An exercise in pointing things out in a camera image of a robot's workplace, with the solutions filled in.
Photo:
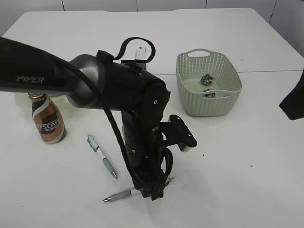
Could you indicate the black mesh pen holder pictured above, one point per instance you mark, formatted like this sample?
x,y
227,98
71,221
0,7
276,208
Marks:
x,y
136,64

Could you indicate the pale green glass plate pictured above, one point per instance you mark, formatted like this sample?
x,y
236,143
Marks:
x,y
22,100

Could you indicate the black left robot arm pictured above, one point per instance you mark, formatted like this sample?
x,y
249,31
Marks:
x,y
90,82

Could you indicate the light green woven basket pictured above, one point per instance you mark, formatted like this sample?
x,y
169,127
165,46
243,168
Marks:
x,y
191,66

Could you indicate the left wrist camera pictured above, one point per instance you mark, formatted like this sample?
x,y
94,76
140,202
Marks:
x,y
175,132

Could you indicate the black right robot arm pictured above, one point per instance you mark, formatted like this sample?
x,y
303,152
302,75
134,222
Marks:
x,y
293,104

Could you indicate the clear plastic ruler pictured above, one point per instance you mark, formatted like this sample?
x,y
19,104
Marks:
x,y
141,52

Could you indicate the paper ball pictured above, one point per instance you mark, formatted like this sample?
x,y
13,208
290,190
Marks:
x,y
206,80
208,93

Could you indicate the white grey pen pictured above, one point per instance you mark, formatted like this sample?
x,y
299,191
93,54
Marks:
x,y
122,195

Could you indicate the blue white pen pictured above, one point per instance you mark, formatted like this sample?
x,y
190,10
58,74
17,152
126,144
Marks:
x,y
98,150

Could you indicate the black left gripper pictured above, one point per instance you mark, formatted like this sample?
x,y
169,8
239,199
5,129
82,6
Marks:
x,y
147,160

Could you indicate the Nescafe coffee bottle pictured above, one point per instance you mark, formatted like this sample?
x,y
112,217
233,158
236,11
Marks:
x,y
47,118

